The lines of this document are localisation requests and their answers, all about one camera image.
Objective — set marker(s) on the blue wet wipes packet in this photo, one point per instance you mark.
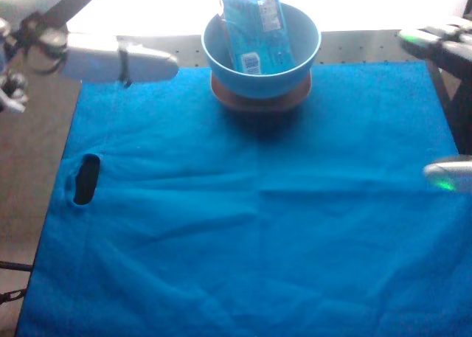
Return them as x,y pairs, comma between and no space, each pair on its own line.
250,27

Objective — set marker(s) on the light blue bowl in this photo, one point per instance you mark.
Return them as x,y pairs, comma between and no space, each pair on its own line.
258,84

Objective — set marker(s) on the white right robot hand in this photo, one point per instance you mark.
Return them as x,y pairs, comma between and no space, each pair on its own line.
442,38

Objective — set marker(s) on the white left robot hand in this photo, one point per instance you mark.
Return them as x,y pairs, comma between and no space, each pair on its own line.
96,60

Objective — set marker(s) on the blue table cloth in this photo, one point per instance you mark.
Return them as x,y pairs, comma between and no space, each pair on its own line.
236,241

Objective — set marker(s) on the pink square plate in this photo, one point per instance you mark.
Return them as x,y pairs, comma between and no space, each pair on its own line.
258,105

